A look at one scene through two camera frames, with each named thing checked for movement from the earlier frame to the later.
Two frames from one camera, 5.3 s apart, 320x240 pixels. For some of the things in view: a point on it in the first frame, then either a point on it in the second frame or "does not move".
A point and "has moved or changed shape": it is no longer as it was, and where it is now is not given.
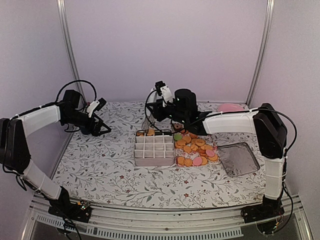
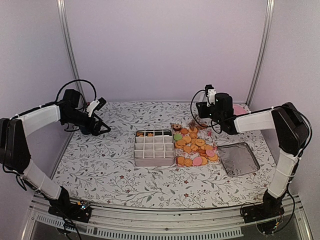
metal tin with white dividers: [154, 148] does not move
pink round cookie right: [210, 153] does not move
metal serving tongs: [145, 125] has moved or changed shape
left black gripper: [95, 131] does not move
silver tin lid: [238, 159] does not move
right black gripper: [156, 113] -> [201, 109]
